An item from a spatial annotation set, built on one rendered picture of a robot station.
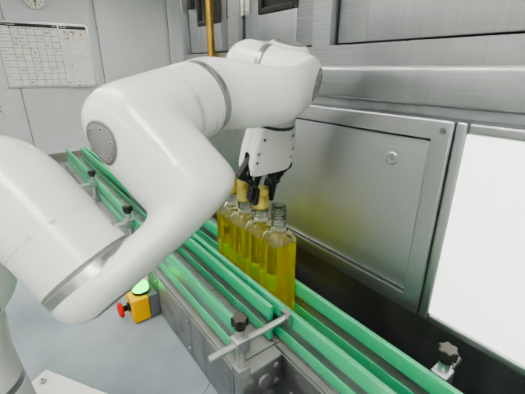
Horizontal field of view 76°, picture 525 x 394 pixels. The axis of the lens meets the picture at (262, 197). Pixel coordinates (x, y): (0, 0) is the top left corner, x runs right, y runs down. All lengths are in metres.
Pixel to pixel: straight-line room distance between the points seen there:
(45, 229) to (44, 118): 6.13
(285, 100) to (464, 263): 0.37
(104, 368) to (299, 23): 0.89
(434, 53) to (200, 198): 0.44
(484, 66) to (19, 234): 0.55
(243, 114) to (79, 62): 6.09
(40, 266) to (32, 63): 6.09
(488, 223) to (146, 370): 0.74
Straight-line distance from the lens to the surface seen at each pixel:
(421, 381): 0.64
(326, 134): 0.71
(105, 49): 6.56
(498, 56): 0.58
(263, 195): 0.68
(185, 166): 0.28
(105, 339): 1.01
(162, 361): 0.91
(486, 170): 0.56
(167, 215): 0.28
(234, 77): 0.39
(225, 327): 0.70
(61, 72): 6.41
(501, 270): 0.59
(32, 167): 0.33
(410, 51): 0.63
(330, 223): 0.75
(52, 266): 0.31
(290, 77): 0.42
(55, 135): 6.47
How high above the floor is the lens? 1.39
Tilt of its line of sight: 21 degrees down
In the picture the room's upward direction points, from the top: straight up
